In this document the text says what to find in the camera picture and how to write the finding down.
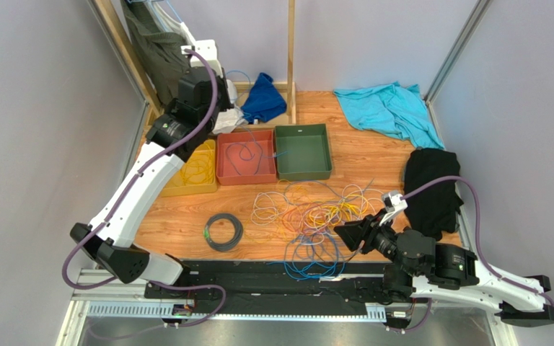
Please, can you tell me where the olive green garment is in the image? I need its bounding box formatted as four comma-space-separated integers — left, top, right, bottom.
121, 1, 190, 106

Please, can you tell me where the aluminium rail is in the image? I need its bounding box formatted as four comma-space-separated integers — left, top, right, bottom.
73, 272, 387, 322

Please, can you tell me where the bright yellow cable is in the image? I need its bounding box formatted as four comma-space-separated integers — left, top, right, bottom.
303, 201, 371, 229

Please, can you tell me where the white garment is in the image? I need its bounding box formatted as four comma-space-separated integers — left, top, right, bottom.
149, 4, 243, 134

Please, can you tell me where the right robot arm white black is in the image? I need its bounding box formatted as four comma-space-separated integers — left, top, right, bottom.
334, 216, 554, 327

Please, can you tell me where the red plastic bin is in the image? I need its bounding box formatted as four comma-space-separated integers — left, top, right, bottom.
216, 130, 278, 186

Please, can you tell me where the dark blue cloth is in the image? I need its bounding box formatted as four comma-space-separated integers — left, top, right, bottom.
241, 73, 287, 123

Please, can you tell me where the green plastic bin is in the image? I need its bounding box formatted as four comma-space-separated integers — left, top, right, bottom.
274, 124, 333, 181

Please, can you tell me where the black cloth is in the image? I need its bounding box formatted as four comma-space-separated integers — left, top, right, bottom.
404, 148, 463, 241

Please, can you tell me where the grey coiled cable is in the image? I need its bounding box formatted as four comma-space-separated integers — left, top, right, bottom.
203, 213, 245, 253

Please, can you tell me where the yellow plastic bin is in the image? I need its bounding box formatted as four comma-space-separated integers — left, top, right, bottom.
159, 139, 218, 198

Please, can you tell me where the orange yellow thin cable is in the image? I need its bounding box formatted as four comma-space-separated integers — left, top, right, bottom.
180, 146, 216, 188

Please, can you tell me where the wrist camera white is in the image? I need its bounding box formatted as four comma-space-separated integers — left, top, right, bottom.
377, 190, 408, 226
181, 40, 224, 77

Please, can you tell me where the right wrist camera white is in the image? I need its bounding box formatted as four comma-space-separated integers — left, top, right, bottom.
377, 190, 408, 226

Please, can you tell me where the orange red thin cable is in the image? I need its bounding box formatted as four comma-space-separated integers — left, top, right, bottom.
279, 201, 326, 236

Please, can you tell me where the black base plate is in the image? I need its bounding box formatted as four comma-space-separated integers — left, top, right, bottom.
139, 260, 412, 318

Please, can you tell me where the wooden rack frame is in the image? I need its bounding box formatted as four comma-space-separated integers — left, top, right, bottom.
90, 1, 297, 130

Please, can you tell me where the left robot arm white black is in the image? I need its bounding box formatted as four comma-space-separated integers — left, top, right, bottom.
62, 67, 232, 289

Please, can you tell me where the cyan cloth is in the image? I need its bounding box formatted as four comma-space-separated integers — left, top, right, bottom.
333, 81, 445, 150

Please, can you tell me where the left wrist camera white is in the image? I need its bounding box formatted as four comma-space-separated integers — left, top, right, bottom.
181, 40, 224, 77

